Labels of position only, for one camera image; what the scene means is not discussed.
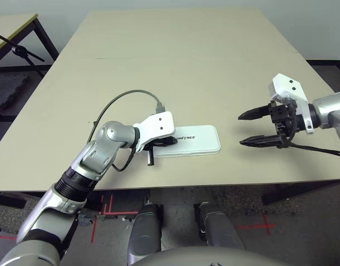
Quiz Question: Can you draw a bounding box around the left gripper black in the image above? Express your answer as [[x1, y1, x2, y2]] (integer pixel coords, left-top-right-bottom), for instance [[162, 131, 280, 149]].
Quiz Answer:
[[144, 136, 179, 167]]

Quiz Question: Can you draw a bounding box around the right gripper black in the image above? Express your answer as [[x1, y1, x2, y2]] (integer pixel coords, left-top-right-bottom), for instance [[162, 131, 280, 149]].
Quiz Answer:
[[238, 100, 298, 149]]

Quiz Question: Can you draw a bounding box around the white plastic pencil case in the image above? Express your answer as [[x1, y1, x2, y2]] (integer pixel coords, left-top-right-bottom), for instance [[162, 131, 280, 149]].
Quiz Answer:
[[151, 124, 222, 159]]

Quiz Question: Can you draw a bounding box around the grey left robot leg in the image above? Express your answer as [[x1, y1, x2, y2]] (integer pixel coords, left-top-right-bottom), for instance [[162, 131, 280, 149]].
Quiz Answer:
[[127, 203, 163, 264]]

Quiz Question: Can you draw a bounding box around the grey robot leg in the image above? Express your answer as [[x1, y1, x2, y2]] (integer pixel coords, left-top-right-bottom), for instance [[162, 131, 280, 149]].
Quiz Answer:
[[195, 201, 246, 250], [127, 203, 163, 264]]

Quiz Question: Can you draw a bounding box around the grey right robot leg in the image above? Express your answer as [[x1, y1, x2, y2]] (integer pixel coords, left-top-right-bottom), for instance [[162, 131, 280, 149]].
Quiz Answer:
[[195, 201, 246, 250]]

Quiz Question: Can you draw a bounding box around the grey foam scrap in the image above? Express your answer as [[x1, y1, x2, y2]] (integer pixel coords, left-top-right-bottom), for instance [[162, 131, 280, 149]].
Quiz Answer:
[[76, 211, 99, 226]]

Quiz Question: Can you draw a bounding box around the grey robot torso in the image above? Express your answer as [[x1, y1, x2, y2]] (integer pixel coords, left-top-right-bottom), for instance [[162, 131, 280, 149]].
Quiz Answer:
[[130, 245, 293, 266]]

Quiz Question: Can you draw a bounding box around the dark foam mat stack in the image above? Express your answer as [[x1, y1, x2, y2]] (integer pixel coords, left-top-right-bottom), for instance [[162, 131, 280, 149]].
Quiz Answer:
[[0, 73, 30, 117]]

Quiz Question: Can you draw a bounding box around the black table base bar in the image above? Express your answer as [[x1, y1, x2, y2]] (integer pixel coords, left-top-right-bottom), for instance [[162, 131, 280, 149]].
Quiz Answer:
[[0, 190, 27, 211]]

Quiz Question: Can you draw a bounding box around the black tripod stand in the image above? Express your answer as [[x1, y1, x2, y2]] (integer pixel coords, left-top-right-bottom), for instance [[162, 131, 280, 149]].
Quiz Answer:
[[0, 30, 46, 79]]

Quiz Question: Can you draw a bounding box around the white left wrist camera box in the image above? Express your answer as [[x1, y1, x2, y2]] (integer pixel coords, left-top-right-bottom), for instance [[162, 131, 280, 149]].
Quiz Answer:
[[132, 111, 176, 152]]

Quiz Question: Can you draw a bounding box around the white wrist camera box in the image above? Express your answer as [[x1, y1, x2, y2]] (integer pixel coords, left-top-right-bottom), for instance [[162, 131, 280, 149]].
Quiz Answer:
[[267, 73, 316, 135], [132, 111, 176, 152]]

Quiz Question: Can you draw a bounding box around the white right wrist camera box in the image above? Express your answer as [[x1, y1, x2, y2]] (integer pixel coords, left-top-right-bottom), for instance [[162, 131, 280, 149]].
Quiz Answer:
[[267, 73, 316, 135]]

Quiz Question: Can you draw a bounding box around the thin black left gripper cable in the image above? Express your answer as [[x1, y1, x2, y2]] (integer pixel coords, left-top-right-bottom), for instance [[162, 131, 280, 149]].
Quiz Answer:
[[111, 146, 138, 173]]

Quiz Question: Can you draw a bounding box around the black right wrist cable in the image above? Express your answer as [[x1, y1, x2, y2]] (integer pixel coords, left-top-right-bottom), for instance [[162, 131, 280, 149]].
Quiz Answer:
[[282, 142, 340, 161]]

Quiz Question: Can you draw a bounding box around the black left wrist camera cable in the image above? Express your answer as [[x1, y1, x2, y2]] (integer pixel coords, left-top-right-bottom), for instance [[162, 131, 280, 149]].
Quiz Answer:
[[87, 89, 166, 142]]

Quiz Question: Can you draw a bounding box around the side table with black frame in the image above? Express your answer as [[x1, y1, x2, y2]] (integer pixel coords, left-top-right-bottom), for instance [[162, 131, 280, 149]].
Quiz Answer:
[[0, 13, 60, 69]]

